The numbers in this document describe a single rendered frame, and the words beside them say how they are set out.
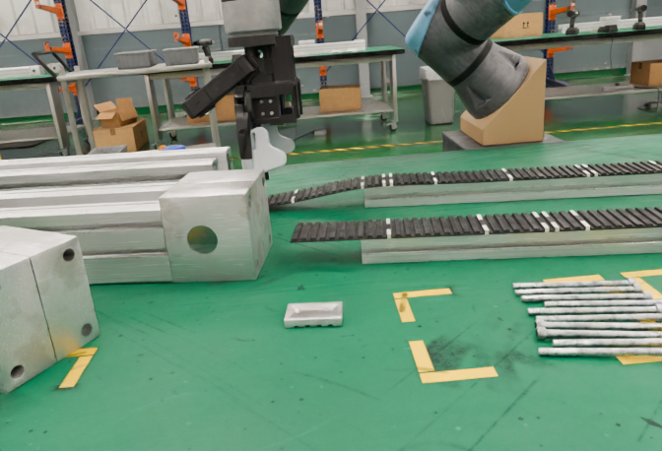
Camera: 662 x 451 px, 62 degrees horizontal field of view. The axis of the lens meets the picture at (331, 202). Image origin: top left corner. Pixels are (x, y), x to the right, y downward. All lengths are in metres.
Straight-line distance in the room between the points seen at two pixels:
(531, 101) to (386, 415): 0.85
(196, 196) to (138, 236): 0.08
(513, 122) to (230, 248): 0.71
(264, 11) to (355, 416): 0.51
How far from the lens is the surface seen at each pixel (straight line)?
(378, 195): 0.77
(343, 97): 5.50
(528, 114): 1.15
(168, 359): 0.48
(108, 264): 0.63
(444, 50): 1.11
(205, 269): 0.59
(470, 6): 1.06
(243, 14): 0.73
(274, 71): 0.75
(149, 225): 0.61
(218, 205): 0.56
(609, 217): 0.64
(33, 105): 9.16
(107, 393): 0.46
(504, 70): 1.14
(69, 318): 0.52
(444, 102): 5.67
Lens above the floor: 1.03
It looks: 18 degrees down
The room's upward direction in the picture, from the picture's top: 5 degrees counter-clockwise
